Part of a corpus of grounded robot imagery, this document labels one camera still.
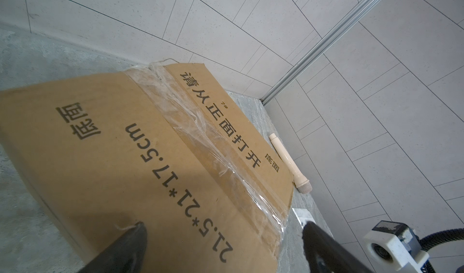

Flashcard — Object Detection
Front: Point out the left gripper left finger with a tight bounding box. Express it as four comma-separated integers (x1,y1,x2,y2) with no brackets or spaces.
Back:
78,222,147,273

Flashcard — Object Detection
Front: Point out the right corner aluminium post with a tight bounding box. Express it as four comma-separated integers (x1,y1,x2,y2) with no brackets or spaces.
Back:
261,0,382,106

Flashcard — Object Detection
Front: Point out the blue utility knife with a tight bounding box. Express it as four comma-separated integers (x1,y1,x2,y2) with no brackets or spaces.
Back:
292,208,315,228

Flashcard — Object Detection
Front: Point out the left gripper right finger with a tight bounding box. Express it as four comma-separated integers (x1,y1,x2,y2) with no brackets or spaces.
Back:
302,222,372,273

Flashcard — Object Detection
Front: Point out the brown cardboard express box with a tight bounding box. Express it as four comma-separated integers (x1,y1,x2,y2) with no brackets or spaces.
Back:
1,63,293,273

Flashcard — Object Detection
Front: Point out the wooden rolling pin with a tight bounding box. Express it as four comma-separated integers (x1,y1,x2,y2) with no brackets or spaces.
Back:
269,133,312,194

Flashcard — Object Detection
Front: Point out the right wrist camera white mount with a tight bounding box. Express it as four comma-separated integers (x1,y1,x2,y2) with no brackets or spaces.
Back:
363,221,430,273

